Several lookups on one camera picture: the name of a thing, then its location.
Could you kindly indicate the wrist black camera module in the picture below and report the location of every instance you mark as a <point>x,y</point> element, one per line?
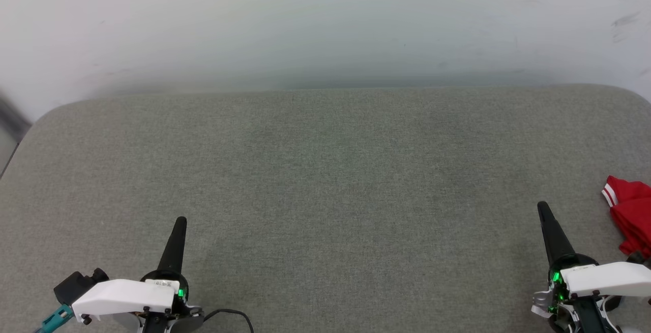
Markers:
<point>638,258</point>
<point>79,284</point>

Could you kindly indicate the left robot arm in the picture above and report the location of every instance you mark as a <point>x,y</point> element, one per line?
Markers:
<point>157,326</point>

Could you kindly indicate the left wrist black camera module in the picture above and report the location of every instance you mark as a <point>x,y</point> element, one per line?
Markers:
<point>79,284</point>

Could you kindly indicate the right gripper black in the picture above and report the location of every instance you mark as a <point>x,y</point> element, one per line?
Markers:
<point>557,278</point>

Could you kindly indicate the right wrist camera white housing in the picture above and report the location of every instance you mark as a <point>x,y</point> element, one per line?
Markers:
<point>608,278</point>

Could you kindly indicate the red and white jersey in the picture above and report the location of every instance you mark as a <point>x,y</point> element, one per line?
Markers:
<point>633,216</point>

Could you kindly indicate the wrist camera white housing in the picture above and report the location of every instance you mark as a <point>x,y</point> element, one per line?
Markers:
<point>608,278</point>
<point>124,297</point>

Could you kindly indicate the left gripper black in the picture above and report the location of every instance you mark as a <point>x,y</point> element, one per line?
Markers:
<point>183,295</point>

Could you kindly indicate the left wrist camera white housing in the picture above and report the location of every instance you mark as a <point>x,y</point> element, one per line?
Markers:
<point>124,297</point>

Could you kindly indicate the right wrist black camera module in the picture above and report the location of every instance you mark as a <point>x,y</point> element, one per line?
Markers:
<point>638,258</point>

